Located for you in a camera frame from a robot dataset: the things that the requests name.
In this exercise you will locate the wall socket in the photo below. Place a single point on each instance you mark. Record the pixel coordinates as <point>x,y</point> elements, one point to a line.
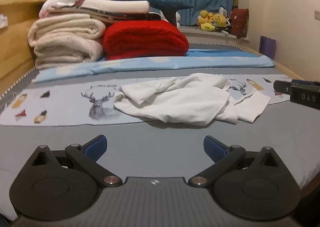
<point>317,15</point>

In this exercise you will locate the wooden bed headboard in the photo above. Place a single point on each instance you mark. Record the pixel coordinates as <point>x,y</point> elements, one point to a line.
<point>15,37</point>

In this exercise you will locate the grey deer-print bed sheet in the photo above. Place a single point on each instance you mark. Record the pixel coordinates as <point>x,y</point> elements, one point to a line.
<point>162,142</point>

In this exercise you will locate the white window sill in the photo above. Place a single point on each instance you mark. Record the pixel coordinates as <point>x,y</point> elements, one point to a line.
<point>212,36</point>

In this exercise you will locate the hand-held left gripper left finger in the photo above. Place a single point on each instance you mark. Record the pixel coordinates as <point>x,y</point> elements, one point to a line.
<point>96,148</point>

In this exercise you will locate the white small shirt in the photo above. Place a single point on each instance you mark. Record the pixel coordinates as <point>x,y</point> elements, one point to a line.
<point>180,102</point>

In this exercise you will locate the light blue cloud-print sheet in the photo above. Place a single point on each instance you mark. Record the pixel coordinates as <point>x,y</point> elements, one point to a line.
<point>150,63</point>

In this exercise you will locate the red folded blanket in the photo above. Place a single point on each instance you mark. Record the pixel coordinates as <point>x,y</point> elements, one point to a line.
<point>145,39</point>

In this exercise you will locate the cream folded blanket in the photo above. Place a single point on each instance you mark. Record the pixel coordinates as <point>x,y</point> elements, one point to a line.
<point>65,42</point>

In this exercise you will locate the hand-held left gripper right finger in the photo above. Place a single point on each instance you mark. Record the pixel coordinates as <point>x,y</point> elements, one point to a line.
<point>213,148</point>

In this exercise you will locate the dark red cushion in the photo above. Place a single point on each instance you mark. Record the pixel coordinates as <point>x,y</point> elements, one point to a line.
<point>239,23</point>

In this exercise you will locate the wooden bed side rail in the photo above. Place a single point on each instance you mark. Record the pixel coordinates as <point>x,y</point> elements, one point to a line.
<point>282,66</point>

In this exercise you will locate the white soft toy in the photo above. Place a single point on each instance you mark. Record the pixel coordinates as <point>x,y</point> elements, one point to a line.
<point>178,21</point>

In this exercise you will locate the purple board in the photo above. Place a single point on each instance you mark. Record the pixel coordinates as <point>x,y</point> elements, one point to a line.
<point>267,47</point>

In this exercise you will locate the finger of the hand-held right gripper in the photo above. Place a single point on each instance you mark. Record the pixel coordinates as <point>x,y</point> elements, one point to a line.
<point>282,86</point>
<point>305,83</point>

